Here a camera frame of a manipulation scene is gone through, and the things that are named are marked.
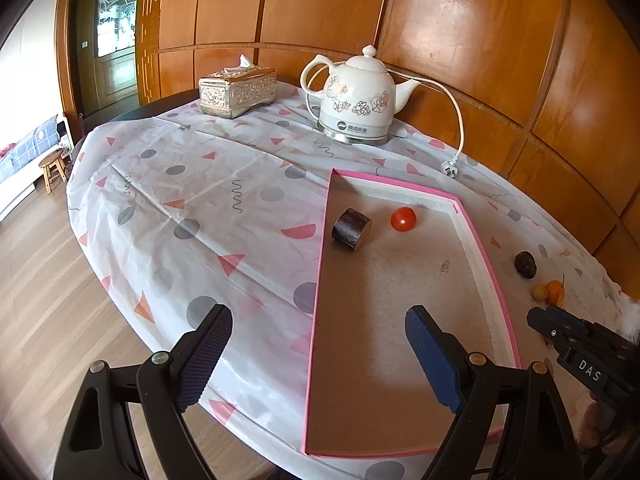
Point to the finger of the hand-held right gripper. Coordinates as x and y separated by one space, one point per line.
550 321

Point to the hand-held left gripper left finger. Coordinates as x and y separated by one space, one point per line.
205 355

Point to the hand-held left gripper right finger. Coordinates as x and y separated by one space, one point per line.
432 355

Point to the pink-edged cardboard tray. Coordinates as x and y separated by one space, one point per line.
380 310

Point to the small orange with stem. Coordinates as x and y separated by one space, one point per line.
555 293

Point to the small yellow longan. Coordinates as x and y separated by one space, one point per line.
538 292

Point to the small dark water chestnut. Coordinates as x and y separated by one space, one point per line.
526 265

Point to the red tomato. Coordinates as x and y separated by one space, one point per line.
403 219

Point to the dark purple sugarcane segment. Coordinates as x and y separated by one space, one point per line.
350 230

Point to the white patterned tablecloth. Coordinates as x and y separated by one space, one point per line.
200 185

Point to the white power plug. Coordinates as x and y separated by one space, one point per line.
451 168

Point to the white ceramic electric kettle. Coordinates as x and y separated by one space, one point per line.
457 110

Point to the silver kettle base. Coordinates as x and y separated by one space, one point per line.
350 136

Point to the wooden stool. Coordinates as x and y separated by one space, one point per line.
52 165

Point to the dark round table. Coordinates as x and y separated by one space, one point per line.
150 105

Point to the silver embossed tissue box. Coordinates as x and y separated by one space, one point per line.
235 92

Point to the white floral ceramic kettle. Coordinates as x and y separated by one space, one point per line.
355 95

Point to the blue plaid sofa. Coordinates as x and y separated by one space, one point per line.
25 147

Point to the wooden door with glass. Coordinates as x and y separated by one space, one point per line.
117 75

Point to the white tissue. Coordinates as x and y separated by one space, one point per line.
243 62

